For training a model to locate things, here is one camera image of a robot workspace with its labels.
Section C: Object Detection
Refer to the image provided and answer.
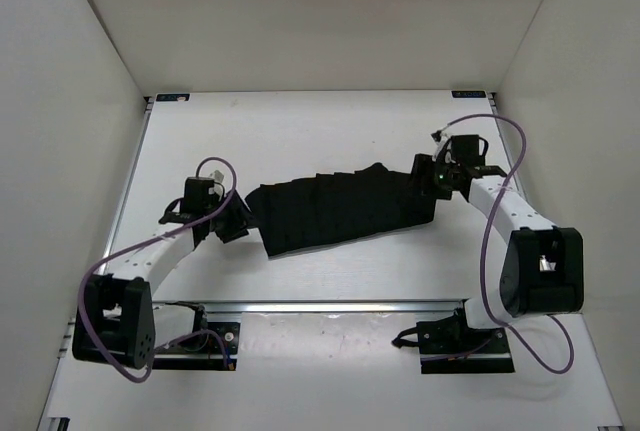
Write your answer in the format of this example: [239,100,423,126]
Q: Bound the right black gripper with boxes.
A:
[403,154,459,201]

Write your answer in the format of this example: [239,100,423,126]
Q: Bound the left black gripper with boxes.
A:
[207,187,263,243]

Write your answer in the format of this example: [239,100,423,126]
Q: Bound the black skirt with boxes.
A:
[246,162,436,257]

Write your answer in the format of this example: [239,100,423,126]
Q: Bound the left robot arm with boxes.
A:
[71,176,257,374]

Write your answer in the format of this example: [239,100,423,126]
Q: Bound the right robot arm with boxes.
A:
[410,132,584,352]

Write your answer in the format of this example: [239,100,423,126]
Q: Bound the right blue table sticker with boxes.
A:
[451,90,487,99]

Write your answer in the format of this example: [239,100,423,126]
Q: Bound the blue table sticker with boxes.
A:
[155,93,190,102]
[451,90,487,99]

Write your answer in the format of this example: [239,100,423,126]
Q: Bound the left blue table sticker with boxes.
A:
[155,93,190,102]

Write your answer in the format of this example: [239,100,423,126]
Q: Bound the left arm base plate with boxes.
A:
[153,301,241,372]

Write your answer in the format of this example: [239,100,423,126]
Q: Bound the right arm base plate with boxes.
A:
[391,307,515,375]

